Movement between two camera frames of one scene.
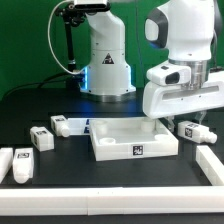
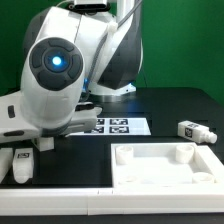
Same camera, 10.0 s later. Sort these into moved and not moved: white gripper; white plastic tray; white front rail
Moved: white plastic tray; white gripper
Not moved: white front rail
